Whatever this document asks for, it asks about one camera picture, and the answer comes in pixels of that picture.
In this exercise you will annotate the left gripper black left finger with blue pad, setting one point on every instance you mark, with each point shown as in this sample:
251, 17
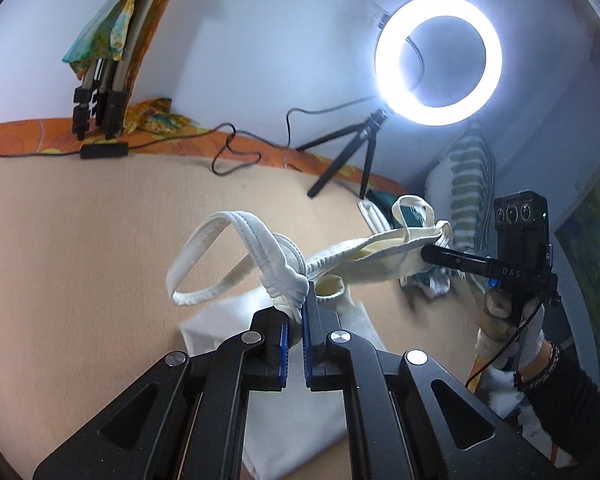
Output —
270, 363

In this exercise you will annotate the black mini tripod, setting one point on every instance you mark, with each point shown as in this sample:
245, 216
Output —
364, 133

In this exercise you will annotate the orange floral bedsheet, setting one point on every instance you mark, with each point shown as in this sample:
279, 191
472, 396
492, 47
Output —
53, 137

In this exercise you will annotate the white folded garment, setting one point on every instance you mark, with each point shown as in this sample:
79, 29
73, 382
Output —
433, 283

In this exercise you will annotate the white ring light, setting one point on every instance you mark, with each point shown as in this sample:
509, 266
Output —
437, 62

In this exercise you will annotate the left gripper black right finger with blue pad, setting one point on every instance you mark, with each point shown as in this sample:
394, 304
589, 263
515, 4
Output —
325, 362

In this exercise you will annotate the colourful scarf on tripod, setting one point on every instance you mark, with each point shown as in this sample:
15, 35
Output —
102, 38

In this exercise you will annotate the black camera box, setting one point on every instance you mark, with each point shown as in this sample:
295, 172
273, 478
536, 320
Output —
521, 221

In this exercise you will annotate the right hand white glove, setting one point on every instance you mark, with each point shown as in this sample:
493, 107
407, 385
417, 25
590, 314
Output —
499, 339

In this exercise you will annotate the green striped white pillow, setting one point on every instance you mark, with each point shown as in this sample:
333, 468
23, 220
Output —
460, 188

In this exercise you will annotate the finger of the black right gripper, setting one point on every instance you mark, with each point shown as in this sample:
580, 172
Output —
450, 259

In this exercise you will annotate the folded silver black tripod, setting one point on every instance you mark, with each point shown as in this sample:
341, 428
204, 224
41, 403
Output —
101, 99

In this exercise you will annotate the white camisole top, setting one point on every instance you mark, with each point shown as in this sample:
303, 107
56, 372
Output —
287, 429

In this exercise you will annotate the yellow patterned cloth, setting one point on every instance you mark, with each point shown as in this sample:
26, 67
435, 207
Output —
154, 116

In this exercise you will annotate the black inline cable controller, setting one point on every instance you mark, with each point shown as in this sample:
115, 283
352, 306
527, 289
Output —
104, 150

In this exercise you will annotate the right forearm black sleeve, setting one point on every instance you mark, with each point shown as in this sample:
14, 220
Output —
567, 403

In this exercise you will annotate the dark green folded garment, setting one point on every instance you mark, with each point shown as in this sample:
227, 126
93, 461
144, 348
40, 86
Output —
413, 216

